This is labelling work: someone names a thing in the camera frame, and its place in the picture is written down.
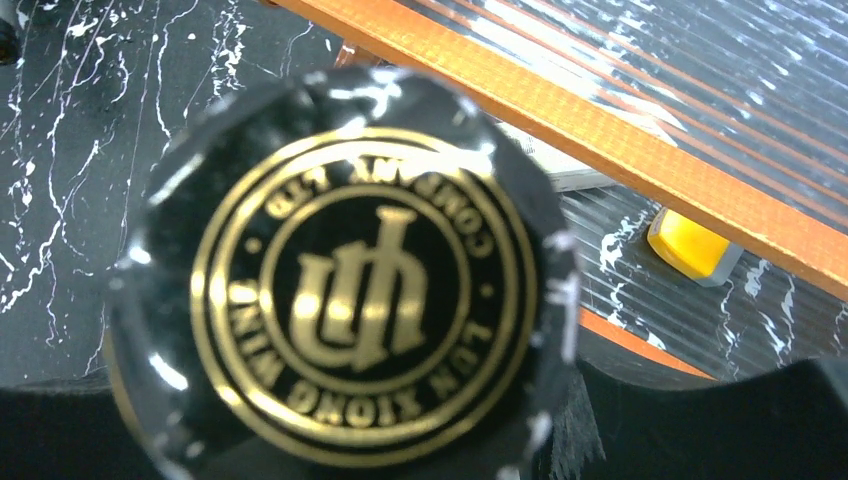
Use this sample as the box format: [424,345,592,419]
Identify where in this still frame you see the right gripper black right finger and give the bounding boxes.
[563,358,847,479]

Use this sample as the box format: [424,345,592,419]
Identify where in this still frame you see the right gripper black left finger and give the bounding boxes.
[1,370,159,479]

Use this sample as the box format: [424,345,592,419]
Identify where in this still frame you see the clear bottle black gold cap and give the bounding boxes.
[108,66,580,479]

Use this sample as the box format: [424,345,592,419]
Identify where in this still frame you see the orange wooden shelf rack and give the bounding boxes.
[285,1,847,380]

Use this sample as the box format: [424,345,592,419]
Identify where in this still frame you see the yellow small block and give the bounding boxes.
[647,207,744,287]

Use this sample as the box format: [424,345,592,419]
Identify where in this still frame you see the small white green box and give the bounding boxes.
[495,121,618,192]

